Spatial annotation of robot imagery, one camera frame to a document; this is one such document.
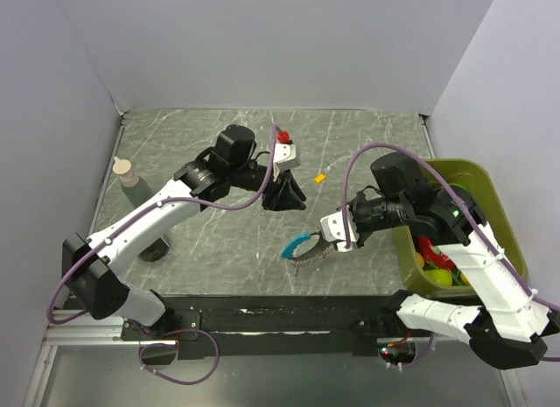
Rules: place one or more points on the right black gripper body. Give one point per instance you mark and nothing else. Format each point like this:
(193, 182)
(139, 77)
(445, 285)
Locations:
(368, 221)

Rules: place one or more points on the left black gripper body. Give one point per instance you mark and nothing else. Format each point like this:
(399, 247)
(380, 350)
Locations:
(271, 197)

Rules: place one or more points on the yellow key tag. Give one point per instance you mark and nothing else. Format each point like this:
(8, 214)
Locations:
(320, 178)

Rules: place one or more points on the metal keyring with small rings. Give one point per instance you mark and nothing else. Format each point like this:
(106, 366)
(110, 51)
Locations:
(320, 249)

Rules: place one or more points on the light blue key handle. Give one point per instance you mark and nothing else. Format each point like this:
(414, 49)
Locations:
(290, 249)

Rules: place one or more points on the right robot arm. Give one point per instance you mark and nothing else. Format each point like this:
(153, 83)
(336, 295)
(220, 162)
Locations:
(508, 327)

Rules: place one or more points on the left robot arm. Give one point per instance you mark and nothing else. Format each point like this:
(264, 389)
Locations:
(92, 267)

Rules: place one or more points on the orange toy fruit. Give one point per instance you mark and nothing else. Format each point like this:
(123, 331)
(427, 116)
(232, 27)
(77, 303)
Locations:
(419, 260)

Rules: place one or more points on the red toy fruit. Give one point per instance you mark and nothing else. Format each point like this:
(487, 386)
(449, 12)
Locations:
(433, 255)

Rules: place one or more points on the green toy watermelon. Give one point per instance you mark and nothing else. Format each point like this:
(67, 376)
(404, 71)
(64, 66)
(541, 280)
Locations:
(457, 187)

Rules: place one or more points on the yellow-green toy fruit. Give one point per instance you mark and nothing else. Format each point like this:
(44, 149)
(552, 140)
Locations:
(441, 277)

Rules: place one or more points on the olive green plastic bin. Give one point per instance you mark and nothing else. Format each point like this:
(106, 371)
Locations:
(476, 180)

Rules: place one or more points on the black paper cup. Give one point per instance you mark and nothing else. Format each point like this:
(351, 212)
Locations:
(155, 251)

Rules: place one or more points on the grey bottle beige cap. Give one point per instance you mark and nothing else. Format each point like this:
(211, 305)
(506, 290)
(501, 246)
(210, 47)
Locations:
(135, 188)

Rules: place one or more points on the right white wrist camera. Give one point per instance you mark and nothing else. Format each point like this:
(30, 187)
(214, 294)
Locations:
(332, 228)

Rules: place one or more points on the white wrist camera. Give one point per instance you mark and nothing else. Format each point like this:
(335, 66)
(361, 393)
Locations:
(286, 154)
(332, 228)

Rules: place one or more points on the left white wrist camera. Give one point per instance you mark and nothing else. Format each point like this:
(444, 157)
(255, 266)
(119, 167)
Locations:
(286, 154)

